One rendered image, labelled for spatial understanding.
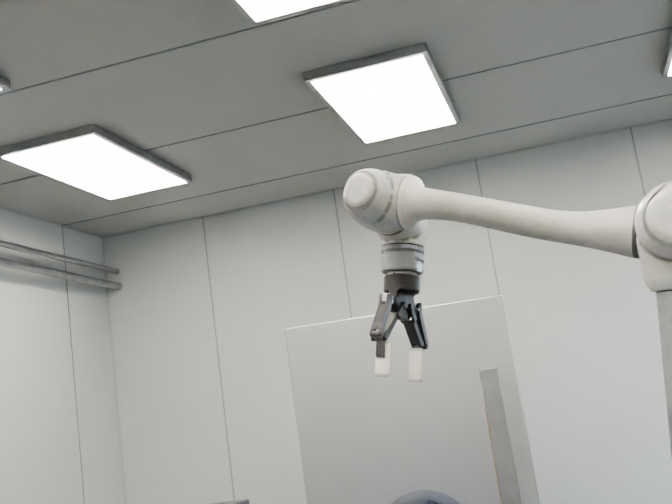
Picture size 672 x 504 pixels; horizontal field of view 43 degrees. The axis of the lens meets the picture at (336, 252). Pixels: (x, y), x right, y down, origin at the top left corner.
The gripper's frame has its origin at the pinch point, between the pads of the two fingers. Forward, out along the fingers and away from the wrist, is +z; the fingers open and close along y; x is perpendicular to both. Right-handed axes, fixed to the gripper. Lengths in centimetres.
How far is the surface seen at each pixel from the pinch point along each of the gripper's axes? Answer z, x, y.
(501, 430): 9, 20, 100
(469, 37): -189, 87, 215
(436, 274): -113, 212, 424
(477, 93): -194, 119, 294
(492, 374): -8, 23, 98
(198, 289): -103, 400, 363
